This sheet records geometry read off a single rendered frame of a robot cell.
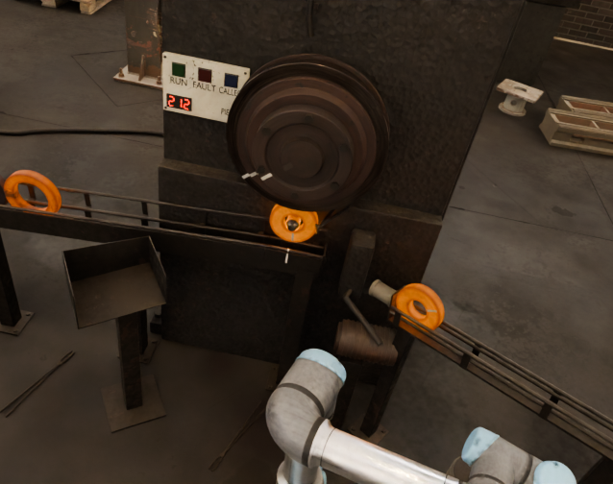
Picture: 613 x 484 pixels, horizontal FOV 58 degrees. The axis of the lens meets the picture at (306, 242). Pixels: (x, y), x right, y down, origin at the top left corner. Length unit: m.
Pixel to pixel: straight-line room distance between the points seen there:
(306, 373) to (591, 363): 2.04
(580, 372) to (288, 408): 2.02
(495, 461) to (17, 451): 1.64
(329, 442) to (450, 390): 1.49
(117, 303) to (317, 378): 0.82
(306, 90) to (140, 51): 3.15
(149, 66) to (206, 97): 2.84
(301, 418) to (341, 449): 0.10
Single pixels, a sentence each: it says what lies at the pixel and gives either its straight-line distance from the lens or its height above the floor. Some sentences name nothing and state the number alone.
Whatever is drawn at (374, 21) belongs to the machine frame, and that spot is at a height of 1.44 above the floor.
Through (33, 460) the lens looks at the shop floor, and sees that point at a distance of 2.22.
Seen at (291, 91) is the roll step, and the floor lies 1.27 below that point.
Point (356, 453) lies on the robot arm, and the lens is 1.08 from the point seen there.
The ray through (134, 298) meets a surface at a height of 0.60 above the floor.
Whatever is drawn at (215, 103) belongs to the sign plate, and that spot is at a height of 1.12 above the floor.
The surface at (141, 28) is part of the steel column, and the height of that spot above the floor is 0.40.
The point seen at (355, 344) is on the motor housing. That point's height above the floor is 0.51.
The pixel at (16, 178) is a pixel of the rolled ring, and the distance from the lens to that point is 2.07.
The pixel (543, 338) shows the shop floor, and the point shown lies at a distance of 2.99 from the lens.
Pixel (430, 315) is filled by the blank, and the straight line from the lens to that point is 1.73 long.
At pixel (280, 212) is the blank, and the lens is 1.77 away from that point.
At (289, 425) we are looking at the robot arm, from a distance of 1.10.
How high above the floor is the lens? 1.88
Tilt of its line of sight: 38 degrees down
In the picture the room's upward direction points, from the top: 11 degrees clockwise
